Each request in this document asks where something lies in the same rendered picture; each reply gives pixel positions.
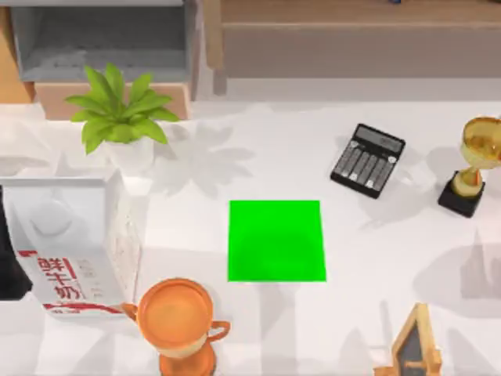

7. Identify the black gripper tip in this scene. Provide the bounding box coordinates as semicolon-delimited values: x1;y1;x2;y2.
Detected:
0;185;33;302

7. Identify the gold trophy with black base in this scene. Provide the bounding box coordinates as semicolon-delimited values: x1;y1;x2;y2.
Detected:
437;116;501;219

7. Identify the wooden cupboard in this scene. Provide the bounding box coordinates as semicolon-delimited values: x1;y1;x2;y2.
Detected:
0;6;37;105

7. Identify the wooden framed blackboard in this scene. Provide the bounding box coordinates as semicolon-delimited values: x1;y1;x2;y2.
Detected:
372;302;444;376

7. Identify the white and red milk carton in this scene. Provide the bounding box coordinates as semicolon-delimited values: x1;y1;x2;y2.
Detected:
0;169;142;320

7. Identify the pale wooden drawer front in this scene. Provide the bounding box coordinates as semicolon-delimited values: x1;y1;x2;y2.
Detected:
34;81;190;121

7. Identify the orange trophy cup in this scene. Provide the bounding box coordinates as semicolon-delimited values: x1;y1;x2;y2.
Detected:
121;277;232;376

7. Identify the black calculator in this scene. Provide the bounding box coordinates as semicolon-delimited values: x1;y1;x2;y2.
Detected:
330;123;407;200

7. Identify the green potted plant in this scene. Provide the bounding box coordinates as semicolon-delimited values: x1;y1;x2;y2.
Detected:
64;62;182;175

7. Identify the wooden open shelf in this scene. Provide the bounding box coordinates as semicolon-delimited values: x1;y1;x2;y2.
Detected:
203;0;501;96

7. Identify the flat green square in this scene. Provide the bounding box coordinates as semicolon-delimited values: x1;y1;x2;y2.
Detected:
227;200;327;283

